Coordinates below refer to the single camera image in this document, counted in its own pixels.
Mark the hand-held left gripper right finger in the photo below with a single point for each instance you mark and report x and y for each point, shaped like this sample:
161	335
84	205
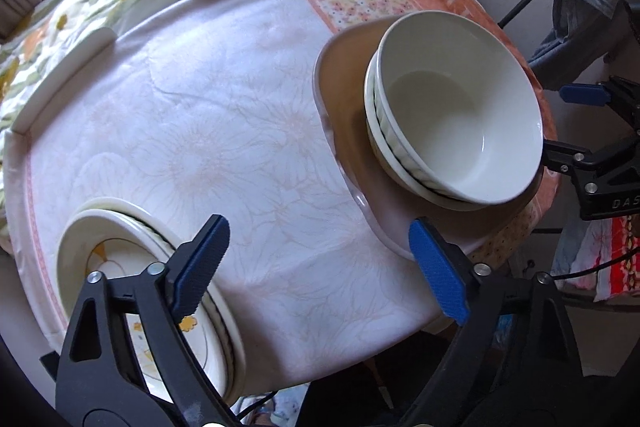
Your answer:
440	272

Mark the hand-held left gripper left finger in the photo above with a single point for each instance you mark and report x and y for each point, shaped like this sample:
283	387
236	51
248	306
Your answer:
200	267

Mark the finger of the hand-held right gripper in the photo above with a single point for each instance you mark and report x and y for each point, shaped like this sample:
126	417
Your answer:
565	157
582	94

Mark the large white plate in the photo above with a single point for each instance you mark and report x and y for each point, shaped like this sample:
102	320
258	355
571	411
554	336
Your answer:
231	347

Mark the oval cartoon printed plate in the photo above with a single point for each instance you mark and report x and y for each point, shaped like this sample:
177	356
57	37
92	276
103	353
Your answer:
115	252

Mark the large cream plate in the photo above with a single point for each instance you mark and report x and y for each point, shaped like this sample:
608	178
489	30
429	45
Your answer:
242	359

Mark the cream printed bowl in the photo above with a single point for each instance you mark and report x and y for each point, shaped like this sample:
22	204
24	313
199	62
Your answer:
372	127

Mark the pink plastic basin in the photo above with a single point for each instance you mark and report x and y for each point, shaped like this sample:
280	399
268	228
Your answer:
350	72

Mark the red patterned cloth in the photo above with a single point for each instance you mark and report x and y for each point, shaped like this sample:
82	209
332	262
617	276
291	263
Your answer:
622	257

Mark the light blue cloth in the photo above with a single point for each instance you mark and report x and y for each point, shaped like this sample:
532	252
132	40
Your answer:
575	257

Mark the grey garment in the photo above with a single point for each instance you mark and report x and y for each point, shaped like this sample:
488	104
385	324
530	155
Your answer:
590	7

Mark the white tablecloth with orange band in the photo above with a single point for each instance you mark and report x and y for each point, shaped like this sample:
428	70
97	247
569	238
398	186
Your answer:
225	132

